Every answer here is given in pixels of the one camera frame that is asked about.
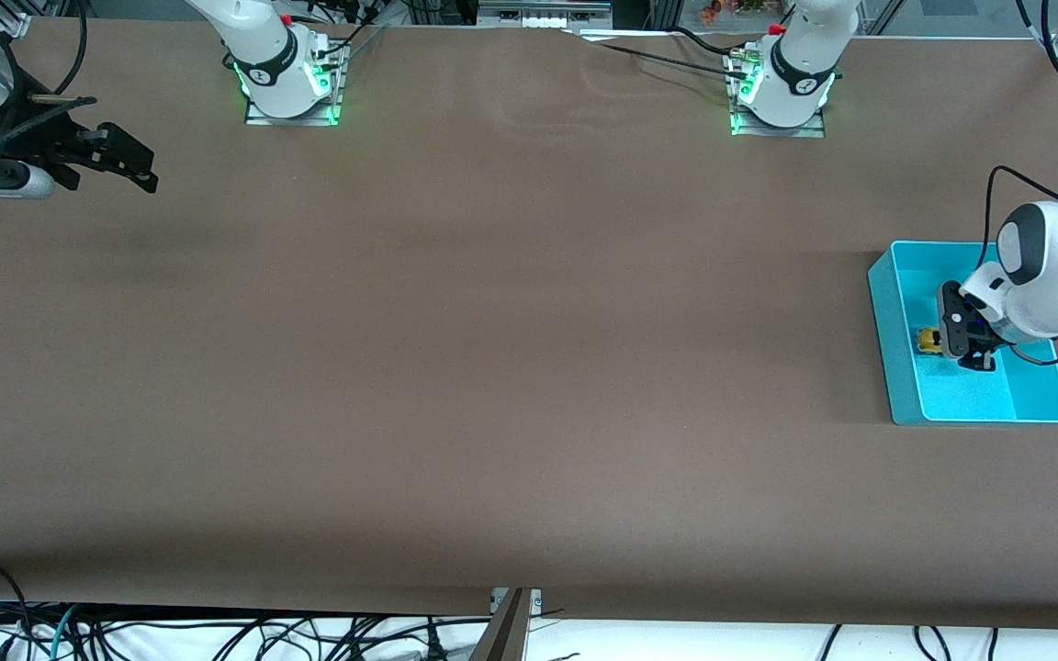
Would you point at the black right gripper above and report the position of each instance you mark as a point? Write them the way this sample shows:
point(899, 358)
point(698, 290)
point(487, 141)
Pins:
point(44, 145)

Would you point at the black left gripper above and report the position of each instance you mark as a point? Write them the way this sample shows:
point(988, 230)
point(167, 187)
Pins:
point(982, 350)

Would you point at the yellow beetle toy car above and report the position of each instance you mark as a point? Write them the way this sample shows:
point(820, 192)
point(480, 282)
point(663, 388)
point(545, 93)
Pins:
point(928, 341)

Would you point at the teal plastic bin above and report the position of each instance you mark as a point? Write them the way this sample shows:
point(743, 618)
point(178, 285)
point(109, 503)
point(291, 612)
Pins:
point(970, 395)

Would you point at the brown table cover sheet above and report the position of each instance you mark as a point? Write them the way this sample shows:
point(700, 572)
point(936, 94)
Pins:
point(529, 413)

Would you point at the white connector block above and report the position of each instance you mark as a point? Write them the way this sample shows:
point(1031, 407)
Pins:
point(547, 23)

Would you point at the dark table leg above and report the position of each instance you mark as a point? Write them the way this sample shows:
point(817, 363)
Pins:
point(503, 633)

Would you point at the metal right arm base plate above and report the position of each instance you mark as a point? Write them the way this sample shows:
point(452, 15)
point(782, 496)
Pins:
point(258, 117)

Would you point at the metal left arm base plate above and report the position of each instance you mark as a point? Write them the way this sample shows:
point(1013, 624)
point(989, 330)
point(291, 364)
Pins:
point(814, 130)

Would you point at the metal table bracket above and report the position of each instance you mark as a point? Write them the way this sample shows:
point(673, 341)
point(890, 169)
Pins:
point(534, 601)

